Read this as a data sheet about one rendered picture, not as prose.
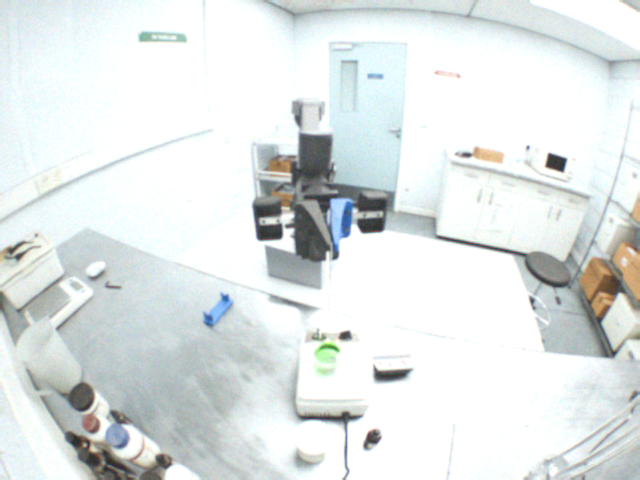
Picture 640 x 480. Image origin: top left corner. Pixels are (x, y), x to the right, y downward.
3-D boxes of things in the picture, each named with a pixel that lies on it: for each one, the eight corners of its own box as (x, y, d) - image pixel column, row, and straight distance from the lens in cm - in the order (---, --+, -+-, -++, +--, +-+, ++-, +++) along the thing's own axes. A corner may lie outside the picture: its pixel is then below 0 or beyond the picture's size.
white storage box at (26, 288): (50, 252, 162) (38, 227, 158) (69, 273, 128) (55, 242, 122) (4, 285, 162) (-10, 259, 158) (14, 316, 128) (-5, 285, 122)
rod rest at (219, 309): (224, 298, 78) (221, 289, 76) (233, 301, 76) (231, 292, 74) (203, 322, 74) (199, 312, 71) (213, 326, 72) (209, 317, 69)
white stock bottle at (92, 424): (108, 429, 68) (80, 408, 61) (129, 430, 65) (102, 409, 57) (106, 453, 66) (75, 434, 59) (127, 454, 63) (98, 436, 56)
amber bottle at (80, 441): (88, 457, 69) (58, 439, 62) (96, 443, 69) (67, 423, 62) (101, 466, 66) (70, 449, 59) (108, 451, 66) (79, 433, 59)
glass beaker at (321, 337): (335, 351, 52) (337, 324, 46) (346, 374, 50) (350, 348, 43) (305, 360, 51) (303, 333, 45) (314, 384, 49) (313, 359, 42)
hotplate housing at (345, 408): (303, 338, 65) (301, 316, 59) (359, 338, 65) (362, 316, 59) (297, 428, 54) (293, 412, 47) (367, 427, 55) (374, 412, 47)
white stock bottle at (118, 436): (131, 466, 62) (95, 447, 53) (137, 438, 63) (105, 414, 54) (159, 473, 59) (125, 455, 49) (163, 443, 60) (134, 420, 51)
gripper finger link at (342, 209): (352, 198, 35) (350, 237, 38) (324, 199, 35) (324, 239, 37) (368, 222, 29) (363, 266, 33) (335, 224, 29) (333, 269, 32)
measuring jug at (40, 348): (72, 417, 76) (30, 381, 67) (39, 408, 85) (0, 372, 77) (94, 356, 82) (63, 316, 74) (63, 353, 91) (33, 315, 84)
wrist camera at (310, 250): (338, 209, 44) (337, 244, 47) (292, 213, 43) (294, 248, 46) (346, 227, 39) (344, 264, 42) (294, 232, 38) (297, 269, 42)
